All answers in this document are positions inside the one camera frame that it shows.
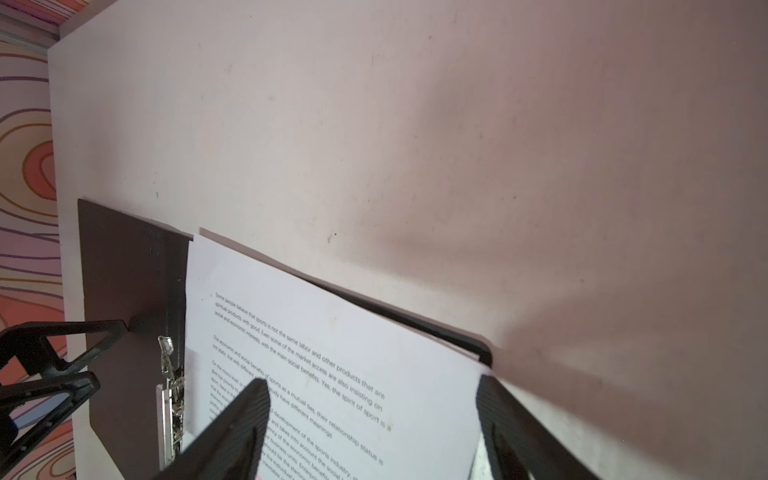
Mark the printed paper sheet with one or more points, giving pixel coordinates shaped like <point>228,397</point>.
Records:
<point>353,395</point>

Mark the teal file folder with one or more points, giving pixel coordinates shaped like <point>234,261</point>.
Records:
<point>135,270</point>

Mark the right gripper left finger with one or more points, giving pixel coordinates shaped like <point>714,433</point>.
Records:
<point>230,447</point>

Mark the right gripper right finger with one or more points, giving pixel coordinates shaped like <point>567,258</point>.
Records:
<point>518,446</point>

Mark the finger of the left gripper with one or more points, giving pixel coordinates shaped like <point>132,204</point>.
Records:
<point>40,348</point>
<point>70,392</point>

